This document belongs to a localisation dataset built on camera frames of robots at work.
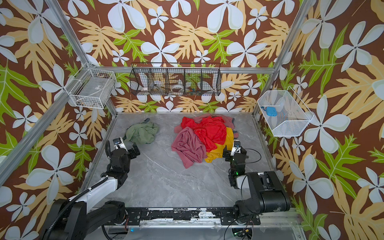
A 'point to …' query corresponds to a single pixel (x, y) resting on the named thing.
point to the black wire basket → (175, 79)
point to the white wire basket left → (92, 88)
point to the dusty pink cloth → (188, 147)
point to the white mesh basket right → (293, 116)
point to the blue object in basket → (270, 111)
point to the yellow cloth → (218, 152)
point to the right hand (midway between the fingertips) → (232, 145)
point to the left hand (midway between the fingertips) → (126, 143)
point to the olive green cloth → (142, 133)
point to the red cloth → (212, 130)
